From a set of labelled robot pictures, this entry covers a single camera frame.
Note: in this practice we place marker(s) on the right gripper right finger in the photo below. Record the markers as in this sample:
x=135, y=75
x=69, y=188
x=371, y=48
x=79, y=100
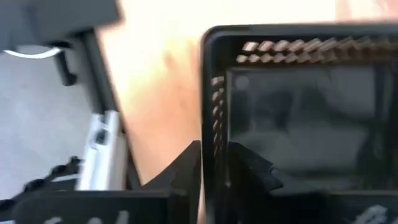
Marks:
x=248, y=177

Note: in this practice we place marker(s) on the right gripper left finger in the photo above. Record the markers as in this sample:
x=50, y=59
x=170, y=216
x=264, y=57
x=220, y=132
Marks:
x=183, y=174

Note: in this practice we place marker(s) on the black aluminium table frame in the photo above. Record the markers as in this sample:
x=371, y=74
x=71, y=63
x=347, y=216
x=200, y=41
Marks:
x=101, y=77

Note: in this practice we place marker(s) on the silver aluminium extrusion bar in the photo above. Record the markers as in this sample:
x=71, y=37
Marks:
x=105, y=149

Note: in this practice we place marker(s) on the dark grey cabinet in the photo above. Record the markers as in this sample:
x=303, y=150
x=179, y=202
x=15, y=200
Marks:
x=46, y=18

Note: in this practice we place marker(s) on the black plastic basket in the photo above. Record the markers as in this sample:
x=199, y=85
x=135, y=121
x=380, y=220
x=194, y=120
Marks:
x=311, y=31

